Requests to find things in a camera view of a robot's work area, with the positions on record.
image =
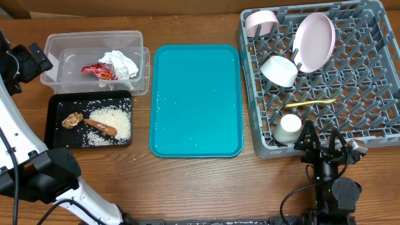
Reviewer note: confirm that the white cup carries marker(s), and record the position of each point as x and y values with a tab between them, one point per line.
288	129

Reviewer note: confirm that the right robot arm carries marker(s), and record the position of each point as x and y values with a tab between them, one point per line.
336	195

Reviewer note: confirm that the grey dishwasher rack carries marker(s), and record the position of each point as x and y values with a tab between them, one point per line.
362	74

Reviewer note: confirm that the white bowl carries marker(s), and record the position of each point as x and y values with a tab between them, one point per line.
279	70

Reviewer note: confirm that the brown food scrap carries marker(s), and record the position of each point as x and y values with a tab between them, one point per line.
72	120

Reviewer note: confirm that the red snack wrapper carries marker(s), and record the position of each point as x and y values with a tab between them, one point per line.
103	71

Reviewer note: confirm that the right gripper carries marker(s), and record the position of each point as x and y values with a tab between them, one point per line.
317	154

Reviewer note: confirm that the spilled white rice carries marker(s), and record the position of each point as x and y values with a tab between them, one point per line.
112	120

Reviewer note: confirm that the large white plate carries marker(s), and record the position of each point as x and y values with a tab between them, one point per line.
314	39

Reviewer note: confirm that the white napkin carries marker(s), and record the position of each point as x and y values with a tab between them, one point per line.
124	68

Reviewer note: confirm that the brown sausage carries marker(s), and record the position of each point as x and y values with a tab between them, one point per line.
110	131

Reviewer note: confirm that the black tray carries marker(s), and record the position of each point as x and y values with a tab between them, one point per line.
54	100

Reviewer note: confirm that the clear plastic bin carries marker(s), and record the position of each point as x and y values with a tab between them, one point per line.
69	52

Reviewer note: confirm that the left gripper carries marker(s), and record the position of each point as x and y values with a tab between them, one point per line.
32	68

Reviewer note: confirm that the teal serving tray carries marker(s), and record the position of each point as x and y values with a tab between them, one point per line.
196	104

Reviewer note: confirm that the pink bowl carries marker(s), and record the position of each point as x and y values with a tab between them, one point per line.
266	19

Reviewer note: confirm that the yellow plastic spoon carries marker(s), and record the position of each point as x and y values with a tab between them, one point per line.
326	101

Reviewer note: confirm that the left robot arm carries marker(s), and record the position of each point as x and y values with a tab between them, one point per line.
30	171

